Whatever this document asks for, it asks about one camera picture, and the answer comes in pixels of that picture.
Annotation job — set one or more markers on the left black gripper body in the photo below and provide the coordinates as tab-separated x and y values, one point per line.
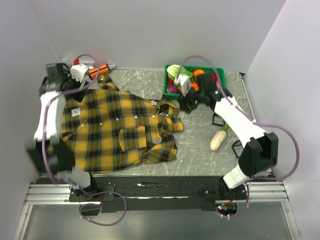
77	96

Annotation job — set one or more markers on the orange black cylinder tool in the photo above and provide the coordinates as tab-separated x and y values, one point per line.
103	69

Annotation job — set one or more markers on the black square frame far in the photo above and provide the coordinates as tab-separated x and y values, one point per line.
218	121

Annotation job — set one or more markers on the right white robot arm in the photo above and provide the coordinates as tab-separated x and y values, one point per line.
260	148

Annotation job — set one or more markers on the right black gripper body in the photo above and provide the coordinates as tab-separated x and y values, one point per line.
192	99

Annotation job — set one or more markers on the round brown brooch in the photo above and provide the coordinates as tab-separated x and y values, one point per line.
157	140

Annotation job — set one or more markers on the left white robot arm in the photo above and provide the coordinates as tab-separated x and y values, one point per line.
47	150

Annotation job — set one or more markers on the black square frame near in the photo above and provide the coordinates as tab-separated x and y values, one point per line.
237	148

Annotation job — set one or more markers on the orange fruit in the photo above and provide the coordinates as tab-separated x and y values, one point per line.
198	72

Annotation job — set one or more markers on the purple onion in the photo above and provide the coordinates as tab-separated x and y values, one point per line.
172	89

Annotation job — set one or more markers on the napa cabbage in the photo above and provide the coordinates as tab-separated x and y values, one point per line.
178	71

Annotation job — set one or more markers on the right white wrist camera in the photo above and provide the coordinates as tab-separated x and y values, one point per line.
184	82

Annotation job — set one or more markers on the orange carrot slice toy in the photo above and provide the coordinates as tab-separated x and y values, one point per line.
195	86

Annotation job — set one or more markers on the green plastic crate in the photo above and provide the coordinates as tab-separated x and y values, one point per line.
192	68

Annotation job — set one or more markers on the silver flower brooch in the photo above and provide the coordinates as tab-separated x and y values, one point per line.
154	103

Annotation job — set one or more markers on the black square frame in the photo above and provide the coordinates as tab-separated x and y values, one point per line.
237	148
218	121

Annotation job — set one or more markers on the white daikon radish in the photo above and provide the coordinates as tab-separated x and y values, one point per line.
218	138

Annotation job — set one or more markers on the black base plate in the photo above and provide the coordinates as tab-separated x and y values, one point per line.
144	193

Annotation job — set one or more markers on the yellow plaid shirt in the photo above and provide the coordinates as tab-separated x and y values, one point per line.
111	130

